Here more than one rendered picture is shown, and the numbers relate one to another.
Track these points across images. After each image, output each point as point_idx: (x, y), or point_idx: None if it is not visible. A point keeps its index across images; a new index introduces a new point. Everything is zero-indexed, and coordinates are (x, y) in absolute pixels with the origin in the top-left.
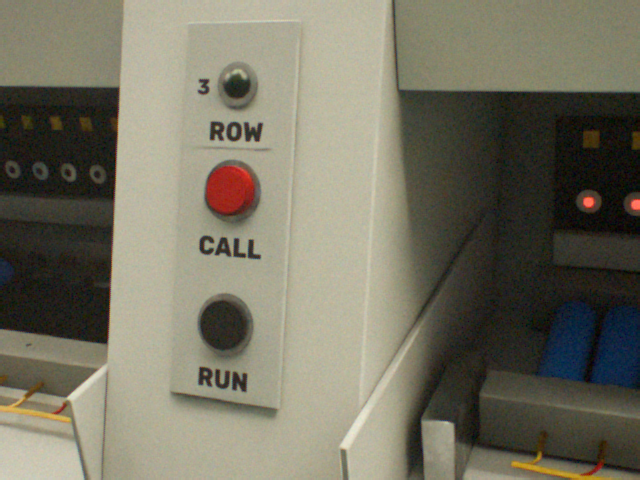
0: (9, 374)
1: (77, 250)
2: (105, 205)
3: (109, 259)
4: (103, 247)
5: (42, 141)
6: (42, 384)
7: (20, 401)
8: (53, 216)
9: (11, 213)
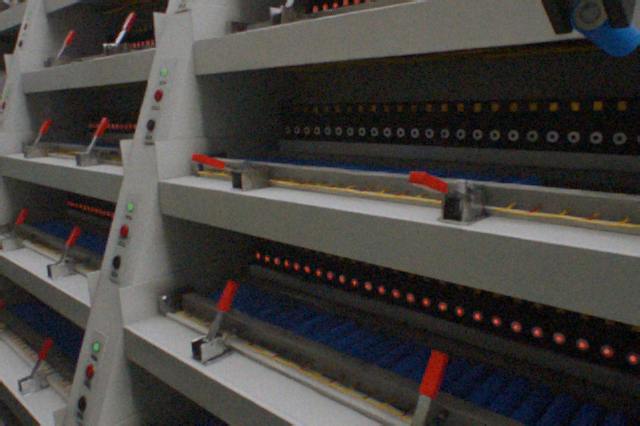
0: (603, 211)
1: (582, 178)
2: (598, 156)
3: (605, 183)
4: (603, 176)
5: (559, 118)
6: (631, 216)
7: (625, 221)
8: (556, 163)
9: (525, 161)
